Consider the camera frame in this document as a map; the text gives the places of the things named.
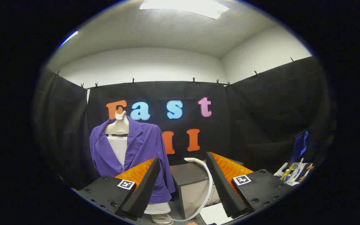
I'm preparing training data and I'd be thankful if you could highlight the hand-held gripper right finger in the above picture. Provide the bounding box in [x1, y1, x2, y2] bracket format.
[206, 152, 293, 218]

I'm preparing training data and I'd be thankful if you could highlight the row of black cloth clips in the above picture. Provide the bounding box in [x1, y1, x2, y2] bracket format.
[55, 57, 296, 89]

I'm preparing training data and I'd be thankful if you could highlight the white mannequin torso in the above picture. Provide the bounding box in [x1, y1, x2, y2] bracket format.
[104, 110, 174, 225]

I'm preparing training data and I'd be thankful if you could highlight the large ceiling light panel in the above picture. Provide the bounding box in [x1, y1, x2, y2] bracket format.
[139, 0, 230, 20]

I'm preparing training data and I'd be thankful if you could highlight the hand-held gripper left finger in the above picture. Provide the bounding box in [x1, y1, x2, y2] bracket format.
[77, 158, 161, 219]

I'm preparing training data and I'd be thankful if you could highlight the purple jacket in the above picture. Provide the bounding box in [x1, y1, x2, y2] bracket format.
[89, 116, 176, 204]

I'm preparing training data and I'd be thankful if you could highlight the white flat board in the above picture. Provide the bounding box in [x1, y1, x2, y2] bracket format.
[199, 203, 233, 225]

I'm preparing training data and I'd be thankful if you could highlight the narrow ceiling light strip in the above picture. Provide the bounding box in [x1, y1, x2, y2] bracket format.
[58, 31, 79, 48]

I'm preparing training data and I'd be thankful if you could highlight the grey cabinet with dark top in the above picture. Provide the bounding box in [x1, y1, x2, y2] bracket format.
[170, 159, 244, 219]

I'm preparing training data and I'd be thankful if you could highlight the white garment steamer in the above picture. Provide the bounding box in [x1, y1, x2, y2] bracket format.
[167, 157, 214, 223]

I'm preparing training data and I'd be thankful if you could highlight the computer monitor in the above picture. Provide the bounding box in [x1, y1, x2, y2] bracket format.
[289, 130, 310, 164]

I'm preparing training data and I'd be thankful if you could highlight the white side table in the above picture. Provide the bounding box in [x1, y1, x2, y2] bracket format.
[274, 158, 315, 186]

